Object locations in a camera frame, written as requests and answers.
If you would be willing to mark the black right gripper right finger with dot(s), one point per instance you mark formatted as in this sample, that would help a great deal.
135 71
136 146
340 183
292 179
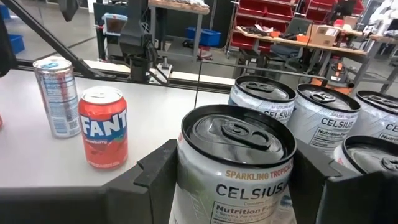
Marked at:
311 186

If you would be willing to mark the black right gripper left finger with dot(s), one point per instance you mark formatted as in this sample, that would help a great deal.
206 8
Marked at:
140 193

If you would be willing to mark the silver can black top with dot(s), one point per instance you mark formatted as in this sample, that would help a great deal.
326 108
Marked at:
323 124

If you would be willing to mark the white can black top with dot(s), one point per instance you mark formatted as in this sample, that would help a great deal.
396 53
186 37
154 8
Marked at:
264 93
367 155
233 186
379 124

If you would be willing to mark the silver blue energy drink can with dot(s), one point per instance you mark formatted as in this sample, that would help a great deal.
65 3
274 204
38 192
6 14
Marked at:
59 102

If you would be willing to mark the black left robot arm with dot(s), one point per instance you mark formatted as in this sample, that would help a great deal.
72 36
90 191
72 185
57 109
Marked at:
136 40

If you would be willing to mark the orange shop vacuum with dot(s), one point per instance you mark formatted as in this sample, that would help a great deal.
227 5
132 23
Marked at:
335 74

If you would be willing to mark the grey office chair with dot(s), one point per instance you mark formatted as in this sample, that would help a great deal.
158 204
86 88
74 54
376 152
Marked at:
286 51

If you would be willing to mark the long wooden workbench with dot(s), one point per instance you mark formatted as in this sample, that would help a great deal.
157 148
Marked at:
348 50

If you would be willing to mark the cardboard box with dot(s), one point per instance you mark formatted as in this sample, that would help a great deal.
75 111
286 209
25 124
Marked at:
323 35

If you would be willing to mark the blue plastic bin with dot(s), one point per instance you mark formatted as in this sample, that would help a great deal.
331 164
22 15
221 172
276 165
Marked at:
203 36
15 42

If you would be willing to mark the light blue framed tablet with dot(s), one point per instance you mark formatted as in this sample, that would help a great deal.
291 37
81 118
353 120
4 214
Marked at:
113 25

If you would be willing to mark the red bin shelving rack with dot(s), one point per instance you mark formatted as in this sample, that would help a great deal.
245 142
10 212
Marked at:
320 7
264 12

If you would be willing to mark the wooden top workbench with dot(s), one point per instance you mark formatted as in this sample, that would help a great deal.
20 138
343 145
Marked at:
178 6

